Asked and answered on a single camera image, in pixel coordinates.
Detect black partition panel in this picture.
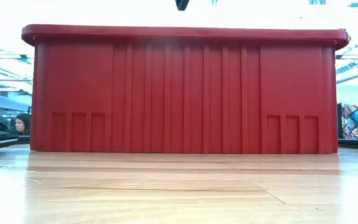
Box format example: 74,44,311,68
336,102,343,140

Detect red plastic bin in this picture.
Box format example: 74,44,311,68
21,24,350,155

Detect person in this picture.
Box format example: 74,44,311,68
14,112,32,136

